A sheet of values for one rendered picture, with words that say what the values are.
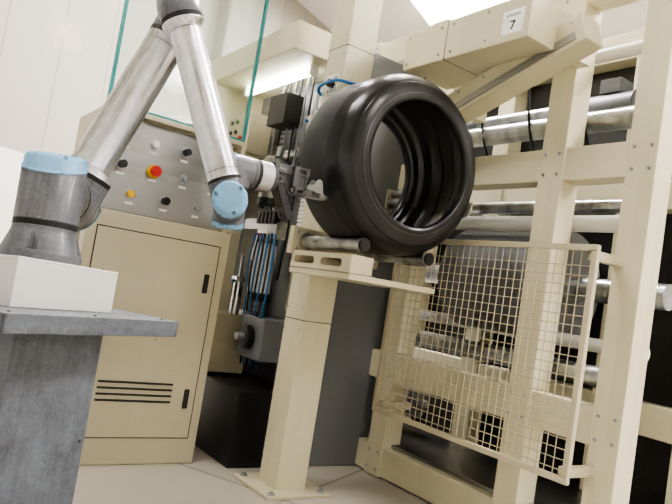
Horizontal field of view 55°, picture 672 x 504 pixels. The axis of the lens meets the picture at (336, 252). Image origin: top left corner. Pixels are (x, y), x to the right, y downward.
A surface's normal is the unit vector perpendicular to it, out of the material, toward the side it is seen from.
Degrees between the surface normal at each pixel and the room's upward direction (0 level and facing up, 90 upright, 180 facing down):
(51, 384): 90
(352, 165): 101
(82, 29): 90
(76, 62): 90
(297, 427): 90
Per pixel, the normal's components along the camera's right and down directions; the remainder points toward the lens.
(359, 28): 0.57, 0.04
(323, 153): -0.82, -0.07
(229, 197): 0.19, -0.01
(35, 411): 0.88, 0.11
